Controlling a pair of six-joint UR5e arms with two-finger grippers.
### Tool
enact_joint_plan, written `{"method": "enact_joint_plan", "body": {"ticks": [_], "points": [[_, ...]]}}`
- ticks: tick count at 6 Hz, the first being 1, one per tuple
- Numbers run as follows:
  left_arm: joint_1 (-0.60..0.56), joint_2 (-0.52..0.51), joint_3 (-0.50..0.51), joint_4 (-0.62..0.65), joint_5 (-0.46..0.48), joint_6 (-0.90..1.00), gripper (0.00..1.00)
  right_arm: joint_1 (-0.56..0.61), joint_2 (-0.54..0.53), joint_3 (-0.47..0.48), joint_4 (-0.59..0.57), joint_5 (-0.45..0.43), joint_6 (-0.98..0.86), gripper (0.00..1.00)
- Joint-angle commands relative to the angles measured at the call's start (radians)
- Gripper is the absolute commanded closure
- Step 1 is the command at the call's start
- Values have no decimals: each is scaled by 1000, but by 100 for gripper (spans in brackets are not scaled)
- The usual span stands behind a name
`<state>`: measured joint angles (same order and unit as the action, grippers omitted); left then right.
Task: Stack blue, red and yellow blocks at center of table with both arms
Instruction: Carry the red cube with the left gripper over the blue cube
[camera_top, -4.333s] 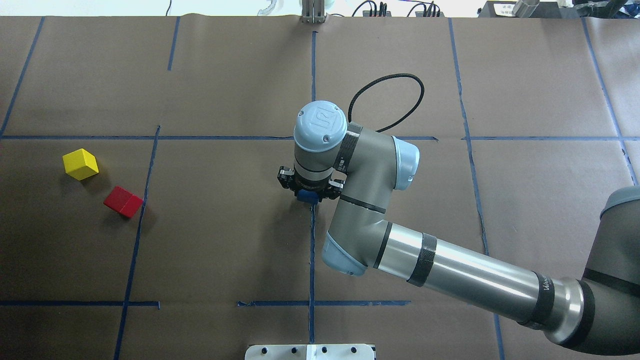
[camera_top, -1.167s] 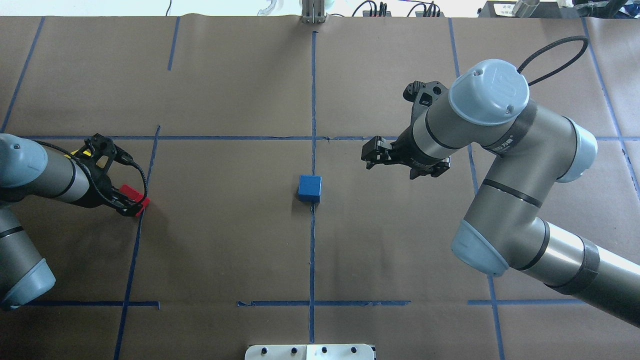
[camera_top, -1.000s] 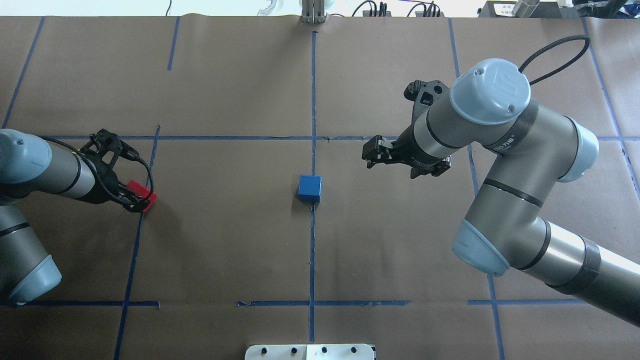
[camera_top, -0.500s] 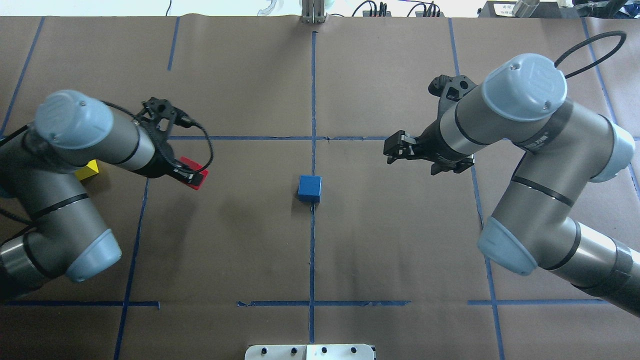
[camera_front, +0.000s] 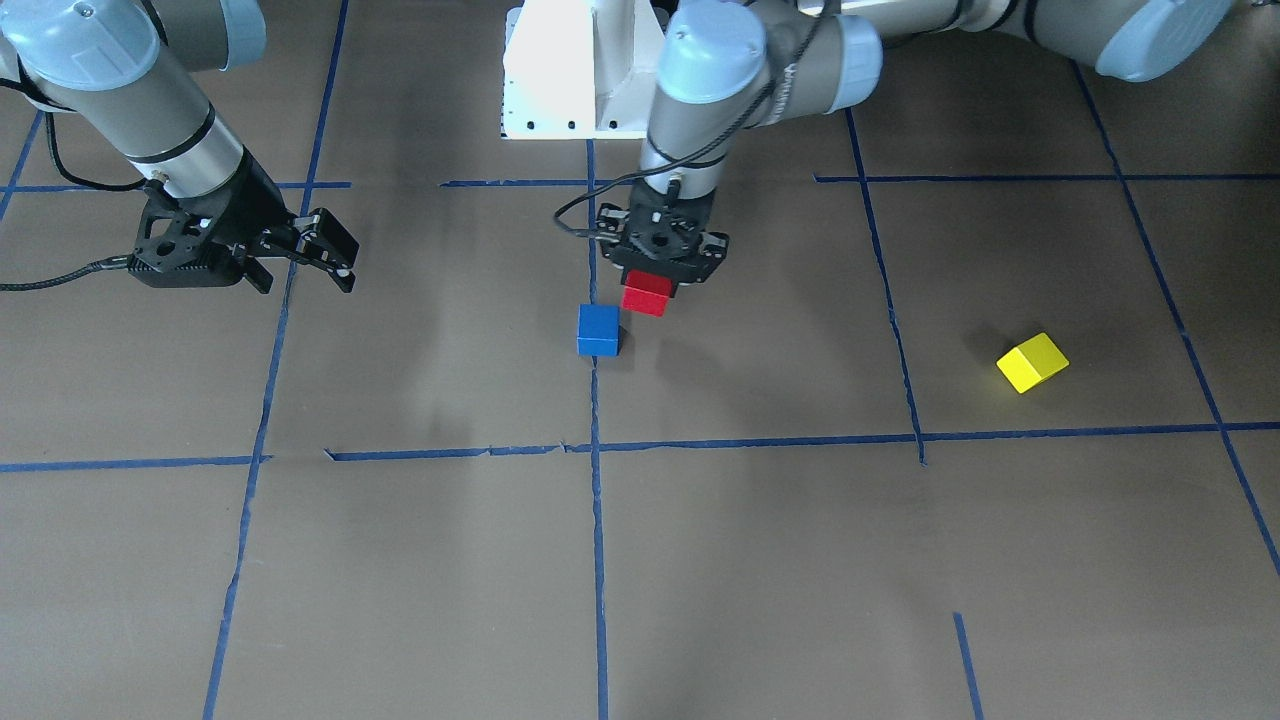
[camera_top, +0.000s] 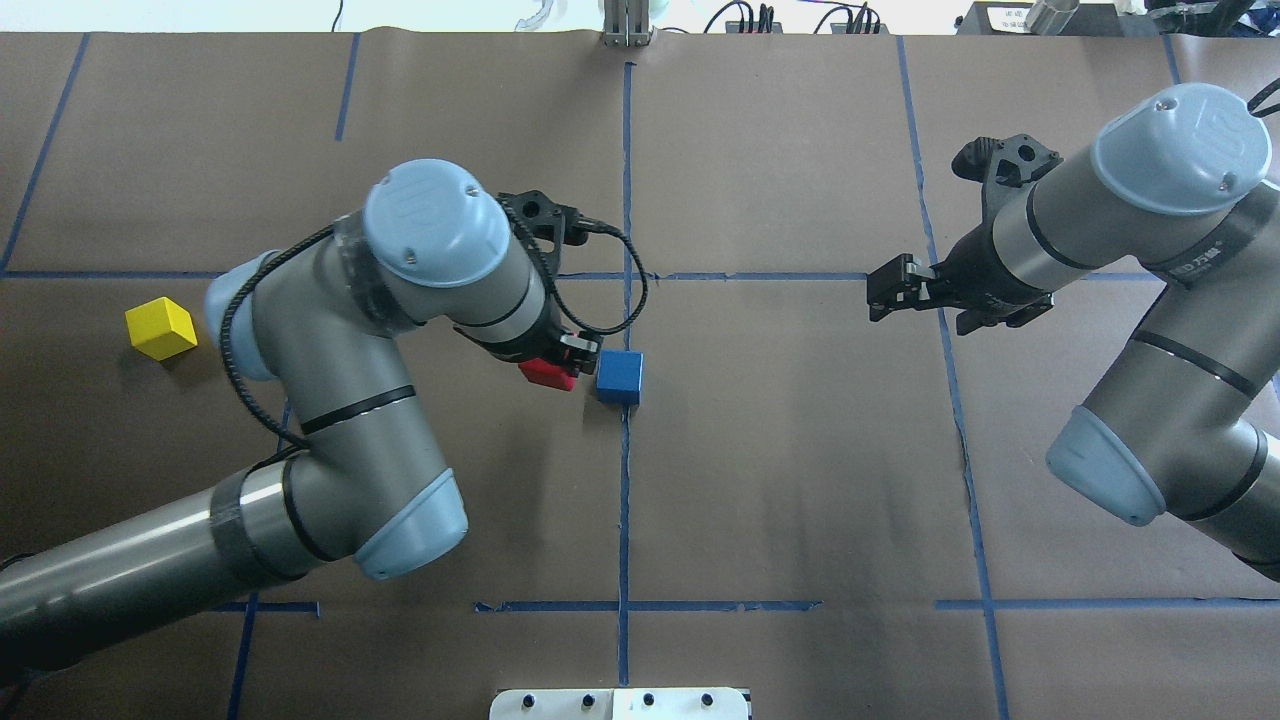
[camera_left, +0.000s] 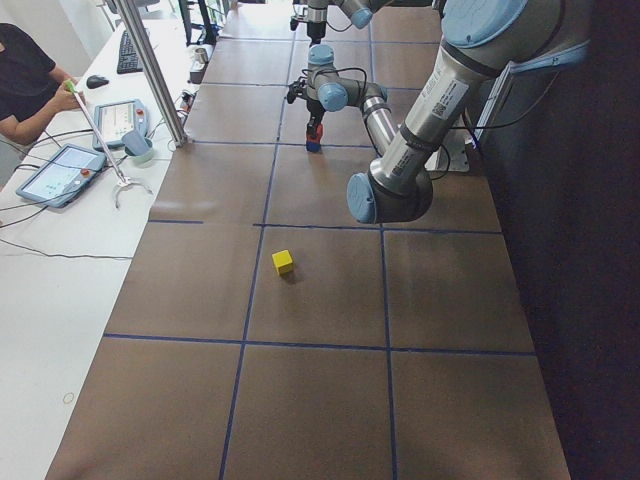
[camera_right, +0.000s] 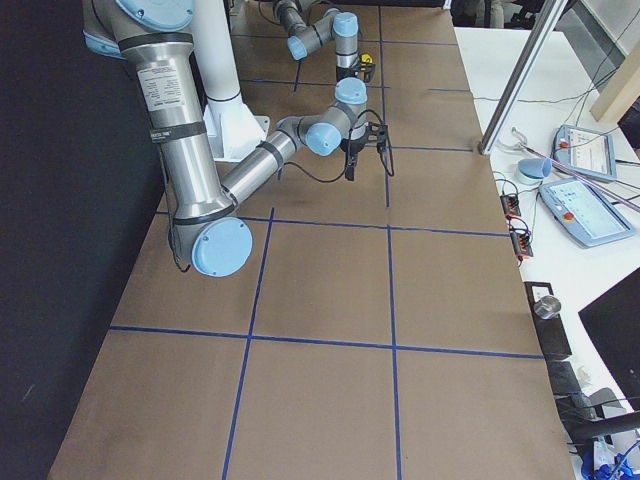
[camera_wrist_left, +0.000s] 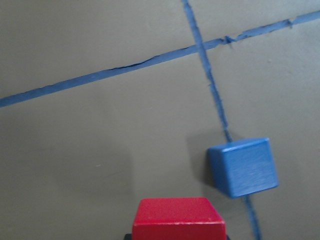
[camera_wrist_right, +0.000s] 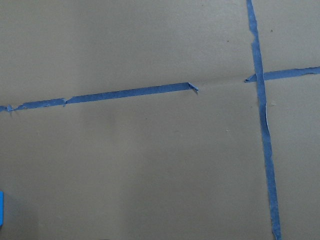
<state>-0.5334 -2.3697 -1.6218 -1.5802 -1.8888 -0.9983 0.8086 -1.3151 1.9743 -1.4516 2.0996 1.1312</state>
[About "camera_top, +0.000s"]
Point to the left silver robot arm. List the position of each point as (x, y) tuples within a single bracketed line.
[(307, 337)]

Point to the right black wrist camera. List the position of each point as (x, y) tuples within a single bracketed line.
[(1003, 166)]

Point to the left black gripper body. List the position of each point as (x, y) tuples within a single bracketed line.
[(522, 346)]

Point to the yellow wooden block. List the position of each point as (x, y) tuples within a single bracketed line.
[(161, 329)]

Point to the white pedestal column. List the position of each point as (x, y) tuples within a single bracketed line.
[(699, 702)]

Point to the blue wooden block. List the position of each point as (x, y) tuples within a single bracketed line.
[(619, 377)]

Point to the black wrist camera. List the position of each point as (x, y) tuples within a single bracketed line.
[(1003, 166), (543, 227)]

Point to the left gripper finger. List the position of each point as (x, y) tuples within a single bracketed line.
[(578, 353)]

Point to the aluminium frame post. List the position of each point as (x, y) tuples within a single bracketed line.
[(626, 23)]

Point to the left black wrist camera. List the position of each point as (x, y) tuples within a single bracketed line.
[(543, 227)]

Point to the black box under cylinder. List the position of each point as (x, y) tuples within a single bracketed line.
[(1007, 18)]

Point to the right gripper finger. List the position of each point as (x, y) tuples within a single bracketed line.
[(902, 276), (883, 304)]

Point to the red wooden block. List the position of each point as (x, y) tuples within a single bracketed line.
[(542, 373)]

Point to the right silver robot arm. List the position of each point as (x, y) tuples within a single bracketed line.
[(1178, 183)]

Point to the silver metal cylinder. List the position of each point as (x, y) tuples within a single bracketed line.
[(1050, 17)]

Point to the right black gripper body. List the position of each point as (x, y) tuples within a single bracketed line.
[(980, 281)]

